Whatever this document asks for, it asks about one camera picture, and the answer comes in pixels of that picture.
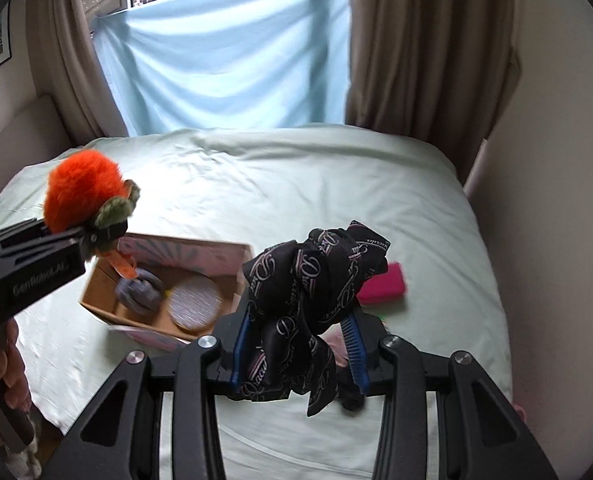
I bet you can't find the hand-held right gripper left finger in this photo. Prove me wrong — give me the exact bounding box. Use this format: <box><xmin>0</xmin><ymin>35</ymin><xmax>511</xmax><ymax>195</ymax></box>
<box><xmin>49</xmin><ymin>294</ymin><xmax>255</xmax><ymax>480</ymax></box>

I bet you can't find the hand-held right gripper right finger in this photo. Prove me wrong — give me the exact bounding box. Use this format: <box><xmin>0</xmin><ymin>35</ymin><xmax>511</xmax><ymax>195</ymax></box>
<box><xmin>337</xmin><ymin>308</ymin><xmax>560</xmax><ymax>480</ymax></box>

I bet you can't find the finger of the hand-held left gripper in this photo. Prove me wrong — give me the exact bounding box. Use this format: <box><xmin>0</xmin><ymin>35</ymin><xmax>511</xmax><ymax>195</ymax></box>
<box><xmin>79</xmin><ymin>220</ymin><xmax>128</xmax><ymax>262</ymax></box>

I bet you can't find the orange plush carrot toy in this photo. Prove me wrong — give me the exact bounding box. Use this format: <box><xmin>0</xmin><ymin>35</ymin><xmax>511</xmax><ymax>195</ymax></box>
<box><xmin>42</xmin><ymin>149</ymin><xmax>142</xmax><ymax>281</ymax></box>

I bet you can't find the black printed scarf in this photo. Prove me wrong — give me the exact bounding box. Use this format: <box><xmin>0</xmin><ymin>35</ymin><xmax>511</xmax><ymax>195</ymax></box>
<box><xmin>225</xmin><ymin>219</ymin><xmax>392</xmax><ymax>417</ymax></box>

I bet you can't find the cardboard box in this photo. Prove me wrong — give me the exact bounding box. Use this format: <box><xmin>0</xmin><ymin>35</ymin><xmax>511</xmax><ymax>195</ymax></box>
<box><xmin>79</xmin><ymin>232</ymin><xmax>256</xmax><ymax>352</ymax></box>

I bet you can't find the person's left hand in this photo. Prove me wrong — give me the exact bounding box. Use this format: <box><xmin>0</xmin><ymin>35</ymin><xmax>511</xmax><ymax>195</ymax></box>
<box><xmin>0</xmin><ymin>317</ymin><xmax>31</xmax><ymax>413</ymax></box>

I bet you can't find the pale pink cloth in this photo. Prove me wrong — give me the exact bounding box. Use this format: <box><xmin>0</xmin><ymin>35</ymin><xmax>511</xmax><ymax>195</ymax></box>
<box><xmin>321</xmin><ymin>327</ymin><xmax>350</xmax><ymax>368</ymax></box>

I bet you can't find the round grey sparkly pad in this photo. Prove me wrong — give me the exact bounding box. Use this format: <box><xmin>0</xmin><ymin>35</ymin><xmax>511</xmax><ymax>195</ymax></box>
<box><xmin>167</xmin><ymin>282</ymin><xmax>224</xmax><ymax>331</ymax></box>

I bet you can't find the grey plush toy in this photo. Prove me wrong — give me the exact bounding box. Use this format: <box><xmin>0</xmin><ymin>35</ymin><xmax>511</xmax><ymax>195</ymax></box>
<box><xmin>114</xmin><ymin>270</ymin><xmax>166</xmax><ymax>316</ymax></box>

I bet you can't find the pink sponge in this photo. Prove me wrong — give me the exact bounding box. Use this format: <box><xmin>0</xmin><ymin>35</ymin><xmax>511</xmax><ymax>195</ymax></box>
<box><xmin>357</xmin><ymin>261</ymin><xmax>408</xmax><ymax>306</ymax></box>

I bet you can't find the bed with pale green sheet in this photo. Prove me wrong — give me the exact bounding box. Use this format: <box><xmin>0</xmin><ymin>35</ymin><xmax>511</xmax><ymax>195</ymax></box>
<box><xmin>0</xmin><ymin>122</ymin><xmax>515</xmax><ymax>478</ymax></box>

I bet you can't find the beige curtain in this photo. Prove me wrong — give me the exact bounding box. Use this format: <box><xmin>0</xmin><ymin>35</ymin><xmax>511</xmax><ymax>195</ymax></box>
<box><xmin>25</xmin><ymin>0</ymin><xmax>132</xmax><ymax>148</ymax></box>
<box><xmin>345</xmin><ymin>0</ymin><xmax>522</xmax><ymax>191</ymax></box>

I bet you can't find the light blue cloth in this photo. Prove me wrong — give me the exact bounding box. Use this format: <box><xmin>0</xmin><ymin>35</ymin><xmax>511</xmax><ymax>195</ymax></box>
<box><xmin>92</xmin><ymin>0</ymin><xmax>352</xmax><ymax>137</ymax></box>

